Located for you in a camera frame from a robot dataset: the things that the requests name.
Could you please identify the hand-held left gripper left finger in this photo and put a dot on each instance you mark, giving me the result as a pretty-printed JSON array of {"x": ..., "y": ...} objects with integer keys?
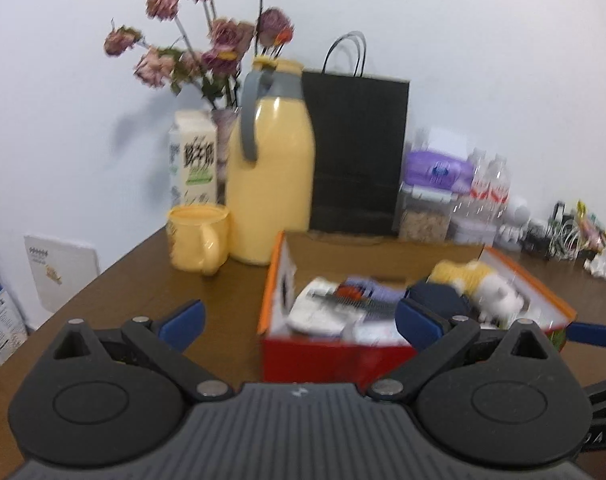
[{"x": 183, "y": 322}]

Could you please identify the yellow and white plush toy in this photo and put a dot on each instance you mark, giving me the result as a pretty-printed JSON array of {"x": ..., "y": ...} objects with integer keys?
[{"x": 488, "y": 290}]

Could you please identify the white robot toy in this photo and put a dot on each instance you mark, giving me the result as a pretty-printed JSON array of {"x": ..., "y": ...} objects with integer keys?
[{"x": 514, "y": 220}]

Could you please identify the blue and white box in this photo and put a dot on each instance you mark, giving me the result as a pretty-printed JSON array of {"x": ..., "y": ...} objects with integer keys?
[{"x": 3, "y": 322}]

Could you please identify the purple tissue pack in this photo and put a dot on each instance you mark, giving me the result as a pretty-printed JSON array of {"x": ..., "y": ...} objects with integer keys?
[{"x": 433, "y": 170}]

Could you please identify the yellow mug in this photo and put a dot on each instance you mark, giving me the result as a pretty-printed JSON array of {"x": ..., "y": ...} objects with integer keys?
[{"x": 193, "y": 240}]

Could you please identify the yellow thermos jug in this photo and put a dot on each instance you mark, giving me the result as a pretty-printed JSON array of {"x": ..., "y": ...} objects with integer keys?
[{"x": 273, "y": 170}]

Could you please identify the dried pink flower bouquet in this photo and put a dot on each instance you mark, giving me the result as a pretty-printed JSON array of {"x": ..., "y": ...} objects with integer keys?
[{"x": 223, "y": 35}]

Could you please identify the clear water bottle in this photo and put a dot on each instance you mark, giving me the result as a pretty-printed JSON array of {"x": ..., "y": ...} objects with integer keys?
[
  {"x": 499, "y": 190},
  {"x": 478, "y": 185}
]

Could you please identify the red cardboard box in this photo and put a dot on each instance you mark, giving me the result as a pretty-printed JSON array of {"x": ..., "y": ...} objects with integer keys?
[{"x": 323, "y": 360}]

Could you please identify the colourful snack packet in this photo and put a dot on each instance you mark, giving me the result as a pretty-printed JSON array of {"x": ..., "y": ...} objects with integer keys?
[{"x": 593, "y": 227}]

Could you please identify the black charger stand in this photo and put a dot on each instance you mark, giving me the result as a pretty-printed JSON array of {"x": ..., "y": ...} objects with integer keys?
[{"x": 560, "y": 212}]

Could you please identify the white milk carton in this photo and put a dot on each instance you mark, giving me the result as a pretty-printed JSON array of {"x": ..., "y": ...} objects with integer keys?
[{"x": 195, "y": 160}]

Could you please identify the black paper bag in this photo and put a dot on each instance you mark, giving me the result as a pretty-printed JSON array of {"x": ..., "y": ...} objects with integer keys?
[{"x": 355, "y": 150}]

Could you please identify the crumpled white tissue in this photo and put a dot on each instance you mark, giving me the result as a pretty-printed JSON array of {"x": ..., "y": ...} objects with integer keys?
[{"x": 605, "y": 265}]

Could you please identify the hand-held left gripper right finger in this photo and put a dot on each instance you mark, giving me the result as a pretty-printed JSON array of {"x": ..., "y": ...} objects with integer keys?
[{"x": 418, "y": 325}]

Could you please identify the navy fabric case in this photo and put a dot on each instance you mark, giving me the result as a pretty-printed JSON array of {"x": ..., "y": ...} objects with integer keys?
[{"x": 438, "y": 297}]

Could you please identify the glass flower vase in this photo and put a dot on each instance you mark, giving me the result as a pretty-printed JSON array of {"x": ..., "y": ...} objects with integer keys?
[{"x": 227, "y": 150}]

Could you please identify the clear plastic food container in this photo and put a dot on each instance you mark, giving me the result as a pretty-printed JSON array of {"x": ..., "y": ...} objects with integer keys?
[{"x": 423, "y": 220}]

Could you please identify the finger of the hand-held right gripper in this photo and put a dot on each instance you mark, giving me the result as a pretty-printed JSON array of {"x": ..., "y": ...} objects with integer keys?
[
  {"x": 590, "y": 334},
  {"x": 605, "y": 391}
]

